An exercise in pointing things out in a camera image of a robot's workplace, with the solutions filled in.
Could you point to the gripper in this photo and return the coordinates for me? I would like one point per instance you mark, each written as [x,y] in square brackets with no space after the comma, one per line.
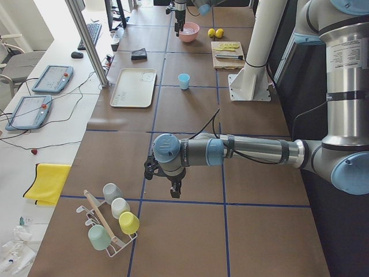
[180,13]
[173,179]

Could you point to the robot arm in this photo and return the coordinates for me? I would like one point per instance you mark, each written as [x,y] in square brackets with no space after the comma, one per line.
[341,157]
[203,7]

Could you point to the clear ice cube pile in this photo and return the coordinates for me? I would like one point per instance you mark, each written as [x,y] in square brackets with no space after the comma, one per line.
[189,31]

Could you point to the light blue plastic cup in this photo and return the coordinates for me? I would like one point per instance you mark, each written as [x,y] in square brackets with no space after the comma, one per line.
[183,80]

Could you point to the yellow cup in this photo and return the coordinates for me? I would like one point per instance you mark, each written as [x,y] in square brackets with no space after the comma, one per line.
[129,223]

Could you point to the white cup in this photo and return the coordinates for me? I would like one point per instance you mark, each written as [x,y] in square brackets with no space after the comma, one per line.
[118,206]

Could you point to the grey cup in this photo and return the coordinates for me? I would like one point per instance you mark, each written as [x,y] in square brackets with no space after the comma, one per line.
[111,191]

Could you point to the mint green cup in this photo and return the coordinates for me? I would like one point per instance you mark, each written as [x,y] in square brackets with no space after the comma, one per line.
[99,237]

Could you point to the pink bowl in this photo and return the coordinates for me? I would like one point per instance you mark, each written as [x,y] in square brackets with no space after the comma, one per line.
[189,38]

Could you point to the upper whole lemon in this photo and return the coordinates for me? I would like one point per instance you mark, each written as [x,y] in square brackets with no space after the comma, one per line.
[211,32]

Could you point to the folded grey cloth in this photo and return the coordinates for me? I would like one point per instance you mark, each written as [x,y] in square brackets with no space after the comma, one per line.
[138,54]

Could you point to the wooden cutting board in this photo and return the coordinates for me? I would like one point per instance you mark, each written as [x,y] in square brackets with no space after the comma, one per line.
[227,63]

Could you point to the cream bear serving tray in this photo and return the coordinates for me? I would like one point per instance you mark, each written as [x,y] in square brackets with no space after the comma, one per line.
[134,88]

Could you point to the black keyboard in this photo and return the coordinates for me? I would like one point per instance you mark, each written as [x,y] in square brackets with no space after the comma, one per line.
[94,32]

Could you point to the black computer mouse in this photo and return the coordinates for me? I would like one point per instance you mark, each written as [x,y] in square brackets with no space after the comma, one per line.
[77,55]

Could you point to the yellow cloth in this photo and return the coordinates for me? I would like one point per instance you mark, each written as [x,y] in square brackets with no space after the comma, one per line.
[48,183]

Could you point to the far teach pendant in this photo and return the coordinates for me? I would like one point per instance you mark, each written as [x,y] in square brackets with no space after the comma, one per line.
[53,79]

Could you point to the teach pendant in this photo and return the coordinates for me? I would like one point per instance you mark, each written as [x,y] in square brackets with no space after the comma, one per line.
[30,113]
[53,79]

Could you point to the near teach pendant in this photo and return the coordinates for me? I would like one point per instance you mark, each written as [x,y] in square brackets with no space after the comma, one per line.
[30,113]

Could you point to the crumpled plastic wrap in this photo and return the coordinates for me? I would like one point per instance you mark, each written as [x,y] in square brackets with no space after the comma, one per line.
[17,254]

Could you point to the grey office chair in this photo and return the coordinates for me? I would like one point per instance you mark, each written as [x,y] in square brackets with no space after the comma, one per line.
[16,64]

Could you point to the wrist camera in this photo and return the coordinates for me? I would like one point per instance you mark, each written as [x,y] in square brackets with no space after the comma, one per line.
[151,168]

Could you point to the metal handled tool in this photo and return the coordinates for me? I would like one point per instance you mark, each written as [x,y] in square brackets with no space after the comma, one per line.
[235,57]

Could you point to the white wire cup rack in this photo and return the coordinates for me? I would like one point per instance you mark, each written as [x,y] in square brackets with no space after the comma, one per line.
[123,239]

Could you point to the wooden rack handle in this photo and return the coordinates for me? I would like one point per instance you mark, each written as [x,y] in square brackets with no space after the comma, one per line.
[95,206]

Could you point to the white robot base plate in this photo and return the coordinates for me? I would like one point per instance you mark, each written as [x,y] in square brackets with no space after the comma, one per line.
[248,91]

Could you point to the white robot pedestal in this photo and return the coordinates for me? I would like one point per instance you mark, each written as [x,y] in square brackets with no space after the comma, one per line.
[268,16]

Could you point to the grey aluminium frame post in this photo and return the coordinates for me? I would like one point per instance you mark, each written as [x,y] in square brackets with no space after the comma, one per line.
[88,43]

